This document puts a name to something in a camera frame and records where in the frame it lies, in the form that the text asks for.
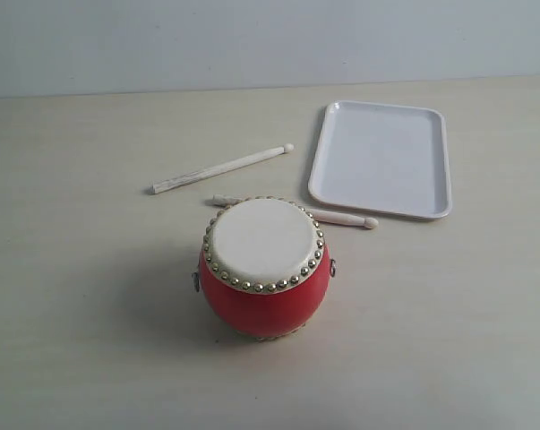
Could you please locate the white rectangular plastic tray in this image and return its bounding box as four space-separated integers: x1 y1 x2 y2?
307 100 452 220

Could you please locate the white wooden drumstick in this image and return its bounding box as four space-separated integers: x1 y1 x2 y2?
149 143 295 195
208 194 379 230

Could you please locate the small red drum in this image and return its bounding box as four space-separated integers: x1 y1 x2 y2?
193 196 336 340

